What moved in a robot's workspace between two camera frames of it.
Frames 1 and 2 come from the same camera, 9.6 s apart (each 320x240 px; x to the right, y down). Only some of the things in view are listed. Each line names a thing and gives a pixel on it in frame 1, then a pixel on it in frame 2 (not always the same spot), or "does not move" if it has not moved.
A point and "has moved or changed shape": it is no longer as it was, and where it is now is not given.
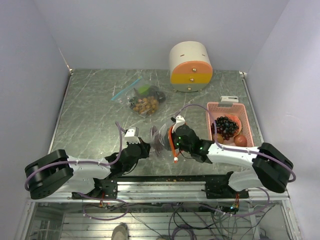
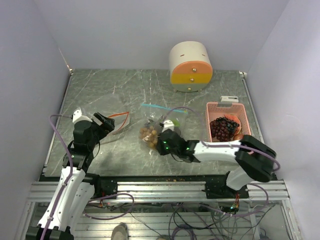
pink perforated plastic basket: [215, 110] does not move
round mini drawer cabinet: [191, 69] does not move
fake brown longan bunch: [146, 105] → [149, 134]
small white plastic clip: [229, 99] does not move
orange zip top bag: [162, 138] has moved or changed shape
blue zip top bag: [143, 98] → [154, 115]
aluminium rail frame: [170, 192] does not move
